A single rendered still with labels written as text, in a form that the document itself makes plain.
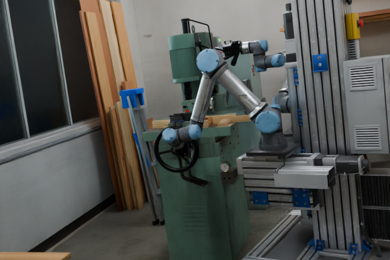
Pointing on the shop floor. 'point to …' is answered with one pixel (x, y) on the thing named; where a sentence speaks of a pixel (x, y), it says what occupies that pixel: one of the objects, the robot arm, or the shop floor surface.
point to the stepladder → (145, 156)
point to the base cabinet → (204, 210)
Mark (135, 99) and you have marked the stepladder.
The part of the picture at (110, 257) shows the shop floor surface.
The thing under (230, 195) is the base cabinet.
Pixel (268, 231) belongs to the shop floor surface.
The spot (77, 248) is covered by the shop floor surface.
